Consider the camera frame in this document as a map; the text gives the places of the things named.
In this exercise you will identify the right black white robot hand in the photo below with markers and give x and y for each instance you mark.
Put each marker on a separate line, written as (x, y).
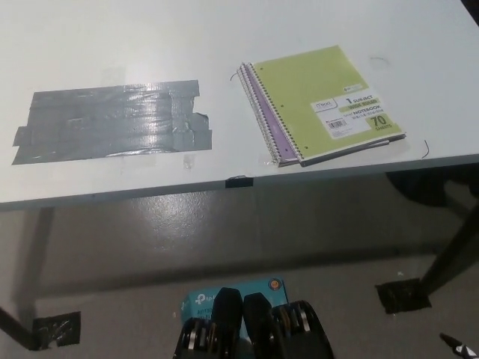
(464, 350)

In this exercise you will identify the green spiral notebook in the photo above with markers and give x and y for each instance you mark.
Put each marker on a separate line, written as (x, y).
(310, 86)

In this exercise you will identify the black robot body blocks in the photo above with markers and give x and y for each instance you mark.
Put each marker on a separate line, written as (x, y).
(228, 318)

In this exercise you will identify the teal router box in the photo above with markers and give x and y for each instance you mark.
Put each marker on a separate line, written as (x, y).
(200, 299)

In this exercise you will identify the clear tape piece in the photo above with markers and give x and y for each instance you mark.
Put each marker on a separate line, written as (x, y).
(189, 162)
(269, 161)

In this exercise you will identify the small black table clip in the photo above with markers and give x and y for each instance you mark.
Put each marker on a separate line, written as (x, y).
(239, 182)

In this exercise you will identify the purple spiral notebook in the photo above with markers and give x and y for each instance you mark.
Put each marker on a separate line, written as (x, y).
(270, 116)

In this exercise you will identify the grey duct tape patch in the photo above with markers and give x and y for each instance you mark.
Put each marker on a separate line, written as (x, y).
(112, 119)

